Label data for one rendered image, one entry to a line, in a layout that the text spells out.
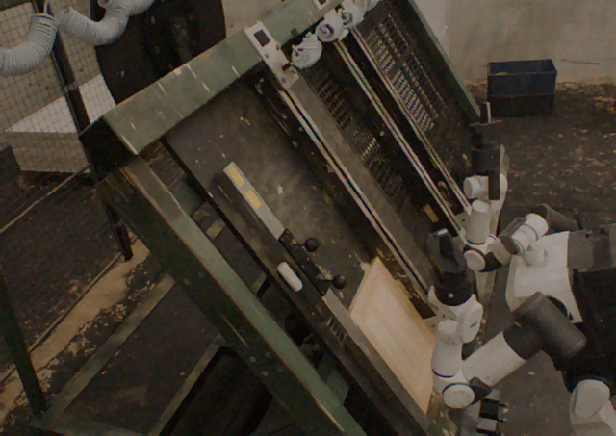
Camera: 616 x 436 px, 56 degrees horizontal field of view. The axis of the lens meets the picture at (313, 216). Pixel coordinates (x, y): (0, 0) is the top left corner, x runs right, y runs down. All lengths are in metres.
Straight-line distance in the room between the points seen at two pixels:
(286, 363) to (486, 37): 5.79
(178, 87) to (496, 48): 5.73
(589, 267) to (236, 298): 0.87
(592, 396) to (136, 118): 1.43
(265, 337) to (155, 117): 0.53
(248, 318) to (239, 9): 6.26
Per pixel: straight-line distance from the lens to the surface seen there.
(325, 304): 1.54
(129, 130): 1.21
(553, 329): 1.49
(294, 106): 1.71
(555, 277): 1.59
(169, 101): 1.32
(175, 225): 1.24
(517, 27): 6.81
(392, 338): 1.79
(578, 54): 6.94
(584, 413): 1.94
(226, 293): 1.28
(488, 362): 1.54
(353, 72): 2.12
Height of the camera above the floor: 2.33
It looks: 31 degrees down
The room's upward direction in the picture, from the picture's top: 8 degrees counter-clockwise
